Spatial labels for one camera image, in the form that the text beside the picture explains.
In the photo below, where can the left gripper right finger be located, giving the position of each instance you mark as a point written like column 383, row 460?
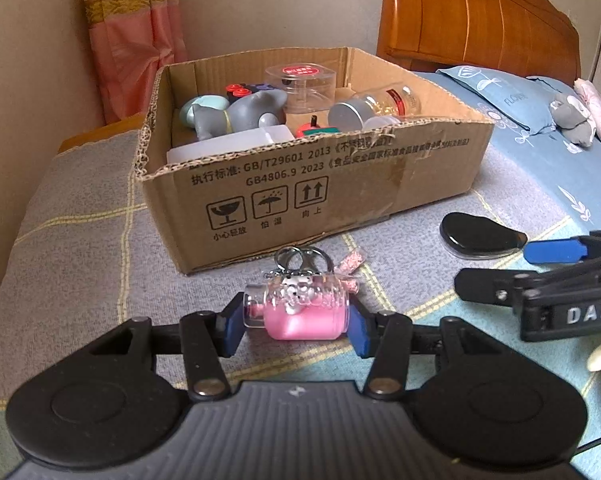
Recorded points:
column 472, row 397

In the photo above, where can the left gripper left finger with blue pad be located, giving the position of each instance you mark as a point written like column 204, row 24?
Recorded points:
column 126, row 392

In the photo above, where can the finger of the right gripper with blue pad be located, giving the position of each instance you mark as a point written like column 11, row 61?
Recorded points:
column 562, row 250
column 488, row 286

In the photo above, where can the pink keychain bottle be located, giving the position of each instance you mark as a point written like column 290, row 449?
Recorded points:
column 305, row 297

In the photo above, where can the clear plastic jar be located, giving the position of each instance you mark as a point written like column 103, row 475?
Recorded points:
column 381, row 121

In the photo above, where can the bottle of golden capsules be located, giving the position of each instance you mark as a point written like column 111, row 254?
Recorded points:
column 395, row 100

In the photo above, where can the clear box red label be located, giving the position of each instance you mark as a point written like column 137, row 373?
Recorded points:
column 309, row 87

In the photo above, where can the white plastic box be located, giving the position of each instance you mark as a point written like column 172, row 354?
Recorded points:
column 229, row 143

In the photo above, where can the grey elephant toy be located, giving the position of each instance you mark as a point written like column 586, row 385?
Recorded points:
column 258, row 110

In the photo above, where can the red small toy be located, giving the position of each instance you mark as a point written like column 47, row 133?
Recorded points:
column 237, row 91

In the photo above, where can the black glossy oval object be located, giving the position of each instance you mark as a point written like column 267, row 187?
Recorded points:
column 478, row 237

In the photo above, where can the blue floral bedding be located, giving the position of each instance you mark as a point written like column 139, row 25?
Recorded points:
column 525, row 132

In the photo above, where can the grey plush toy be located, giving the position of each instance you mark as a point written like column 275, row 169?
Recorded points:
column 573, row 119

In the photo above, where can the pink fabric on bed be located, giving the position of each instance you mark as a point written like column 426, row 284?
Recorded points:
column 592, row 99

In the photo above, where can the checked table cloth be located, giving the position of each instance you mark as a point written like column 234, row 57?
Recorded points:
column 88, row 255

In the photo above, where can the cardboard box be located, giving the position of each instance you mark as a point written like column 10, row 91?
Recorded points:
column 215, row 210

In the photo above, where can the wooden headboard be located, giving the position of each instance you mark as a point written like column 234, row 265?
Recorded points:
column 521, row 37

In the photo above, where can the pink curtain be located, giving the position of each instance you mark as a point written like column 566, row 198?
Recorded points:
column 130, row 40

